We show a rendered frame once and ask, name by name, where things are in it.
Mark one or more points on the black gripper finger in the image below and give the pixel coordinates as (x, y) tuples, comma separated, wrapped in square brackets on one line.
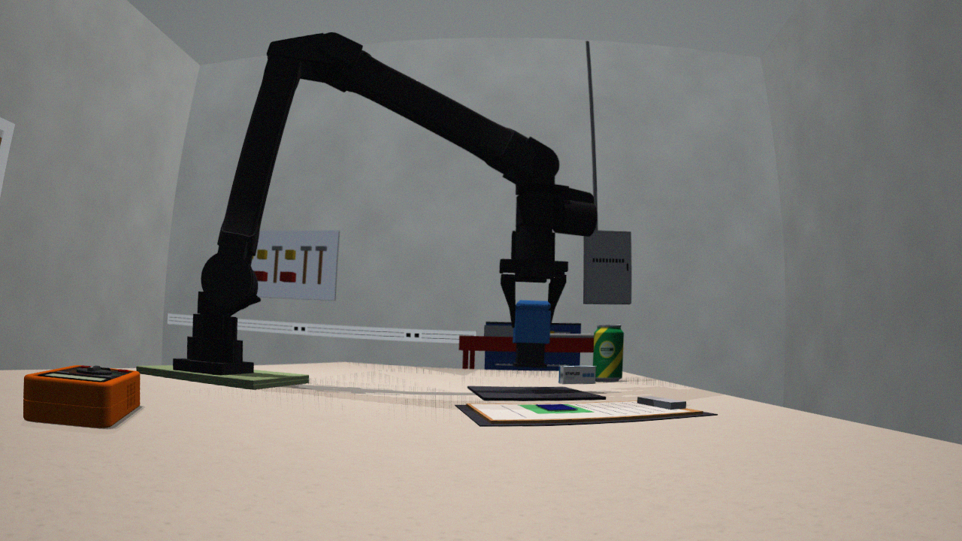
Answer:
[(556, 287), (508, 285)]

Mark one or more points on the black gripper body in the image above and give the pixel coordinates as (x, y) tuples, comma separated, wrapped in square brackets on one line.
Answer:
[(533, 257)]

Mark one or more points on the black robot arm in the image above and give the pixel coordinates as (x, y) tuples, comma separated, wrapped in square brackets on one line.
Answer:
[(227, 278)]

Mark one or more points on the green and yellow drink can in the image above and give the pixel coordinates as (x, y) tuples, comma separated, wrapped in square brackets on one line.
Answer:
[(608, 353)]

